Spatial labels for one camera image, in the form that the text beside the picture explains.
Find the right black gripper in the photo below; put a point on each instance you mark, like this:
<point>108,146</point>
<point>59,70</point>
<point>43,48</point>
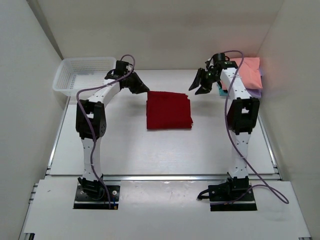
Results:
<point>197,80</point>

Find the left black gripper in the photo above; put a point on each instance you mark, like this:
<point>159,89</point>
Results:
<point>140,87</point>

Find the red t shirt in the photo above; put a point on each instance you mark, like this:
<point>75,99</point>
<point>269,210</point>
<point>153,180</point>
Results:
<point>168,111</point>

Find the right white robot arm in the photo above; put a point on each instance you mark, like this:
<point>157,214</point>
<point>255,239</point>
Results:
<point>240,118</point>

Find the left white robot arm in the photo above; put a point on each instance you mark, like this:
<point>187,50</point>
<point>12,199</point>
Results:
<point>91,125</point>

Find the teal folded t shirt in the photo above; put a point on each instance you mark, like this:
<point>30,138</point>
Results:
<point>222,93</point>

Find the pink folded t shirt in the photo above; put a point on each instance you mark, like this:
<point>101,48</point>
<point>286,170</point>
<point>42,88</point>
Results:
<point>250,73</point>

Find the lavender folded t shirt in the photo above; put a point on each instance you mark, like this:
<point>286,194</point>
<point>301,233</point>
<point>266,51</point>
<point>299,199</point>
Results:
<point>255,93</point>

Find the white perforated plastic basket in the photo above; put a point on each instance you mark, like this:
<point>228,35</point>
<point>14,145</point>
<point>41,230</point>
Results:
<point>75,74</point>

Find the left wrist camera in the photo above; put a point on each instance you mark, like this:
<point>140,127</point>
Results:
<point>121,69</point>

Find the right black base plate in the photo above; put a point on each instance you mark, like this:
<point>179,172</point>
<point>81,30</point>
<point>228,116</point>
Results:
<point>222,199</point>

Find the aluminium frame rail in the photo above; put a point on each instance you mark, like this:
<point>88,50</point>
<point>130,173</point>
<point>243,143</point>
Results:
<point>203,177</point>

